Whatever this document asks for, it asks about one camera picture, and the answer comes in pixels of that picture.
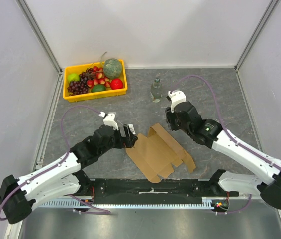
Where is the brown cardboard box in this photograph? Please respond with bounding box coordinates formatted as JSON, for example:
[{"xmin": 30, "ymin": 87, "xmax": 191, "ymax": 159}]
[{"xmin": 126, "ymin": 123, "xmax": 196, "ymax": 183}]

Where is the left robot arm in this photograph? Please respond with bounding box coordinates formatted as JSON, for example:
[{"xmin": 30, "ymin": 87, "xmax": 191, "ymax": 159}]
[{"xmin": 0, "ymin": 124, "xmax": 138, "ymax": 224}]

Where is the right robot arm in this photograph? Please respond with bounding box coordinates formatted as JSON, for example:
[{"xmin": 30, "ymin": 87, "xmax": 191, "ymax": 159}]
[{"xmin": 166, "ymin": 100, "xmax": 281, "ymax": 210}]

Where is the small white packet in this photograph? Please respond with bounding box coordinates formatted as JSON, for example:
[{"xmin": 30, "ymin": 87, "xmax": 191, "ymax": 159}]
[{"xmin": 128, "ymin": 124, "xmax": 135, "ymax": 134}]

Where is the clear glass bottle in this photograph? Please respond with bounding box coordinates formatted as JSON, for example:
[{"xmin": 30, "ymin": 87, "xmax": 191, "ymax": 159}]
[{"xmin": 151, "ymin": 78, "xmax": 162, "ymax": 103}]

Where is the red tomato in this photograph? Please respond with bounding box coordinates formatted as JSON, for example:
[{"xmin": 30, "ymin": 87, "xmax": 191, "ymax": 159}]
[{"xmin": 110, "ymin": 78, "xmax": 124, "ymax": 90}]

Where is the green avocado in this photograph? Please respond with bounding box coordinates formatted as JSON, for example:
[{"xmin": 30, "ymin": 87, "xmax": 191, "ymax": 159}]
[{"xmin": 91, "ymin": 84, "xmax": 106, "ymax": 93}]

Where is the green netted melon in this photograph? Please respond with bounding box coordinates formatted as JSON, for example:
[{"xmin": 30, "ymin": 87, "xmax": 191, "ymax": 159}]
[{"xmin": 103, "ymin": 58, "xmax": 123, "ymax": 79}]

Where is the dark purple grape bunch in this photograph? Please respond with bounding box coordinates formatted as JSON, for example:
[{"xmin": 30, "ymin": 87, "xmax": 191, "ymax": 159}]
[{"xmin": 67, "ymin": 81, "xmax": 89, "ymax": 96}]

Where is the green apple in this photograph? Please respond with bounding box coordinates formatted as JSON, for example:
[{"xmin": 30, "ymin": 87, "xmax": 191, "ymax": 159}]
[{"xmin": 67, "ymin": 73, "xmax": 80, "ymax": 82}]

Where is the yellow plastic fruit bin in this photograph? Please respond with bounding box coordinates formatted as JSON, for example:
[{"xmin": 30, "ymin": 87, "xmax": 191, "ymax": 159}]
[{"xmin": 63, "ymin": 59, "xmax": 128, "ymax": 102}]

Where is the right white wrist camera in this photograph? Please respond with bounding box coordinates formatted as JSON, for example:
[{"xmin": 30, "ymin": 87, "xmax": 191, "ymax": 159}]
[{"xmin": 168, "ymin": 89, "xmax": 186, "ymax": 113}]

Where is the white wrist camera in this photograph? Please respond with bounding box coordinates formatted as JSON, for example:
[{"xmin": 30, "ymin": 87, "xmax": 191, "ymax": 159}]
[
  {"xmin": 168, "ymin": 89, "xmax": 186, "ymax": 113},
  {"xmin": 98, "ymin": 112, "xmax": 119, "ymax": 130}
]

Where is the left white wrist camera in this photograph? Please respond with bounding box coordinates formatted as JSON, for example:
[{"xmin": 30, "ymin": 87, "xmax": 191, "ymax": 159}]
[{"xmin": 98, "ymin": 112, "xmax": 119, "ymax": 130}]

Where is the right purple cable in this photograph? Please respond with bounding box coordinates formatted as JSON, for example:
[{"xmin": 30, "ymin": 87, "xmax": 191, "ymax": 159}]
[{"xmin": 171, "ymin": 75, "xmax": 281, "ymax": 215}]

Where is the purple cable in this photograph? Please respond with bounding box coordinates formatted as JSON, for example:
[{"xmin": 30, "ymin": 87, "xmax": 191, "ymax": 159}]
[
  {"xmin": 171, "ymin": 75, "xmax": 281, "ymax": 215},
  {"xmin": 0, "ymin": 105, "xmax": 112, "ymax": 221}
]

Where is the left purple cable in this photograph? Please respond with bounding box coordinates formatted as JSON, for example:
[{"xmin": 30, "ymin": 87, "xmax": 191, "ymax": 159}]
[{"xmin": 0, "ymin": 105, "xmax": 112, "ymax": 221}]

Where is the slotted cable duct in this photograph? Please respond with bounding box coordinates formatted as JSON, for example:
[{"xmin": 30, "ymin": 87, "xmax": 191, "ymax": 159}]
[{"xmin": 39, "ymin": 198, "xmax": 216, "ymax": 210}]

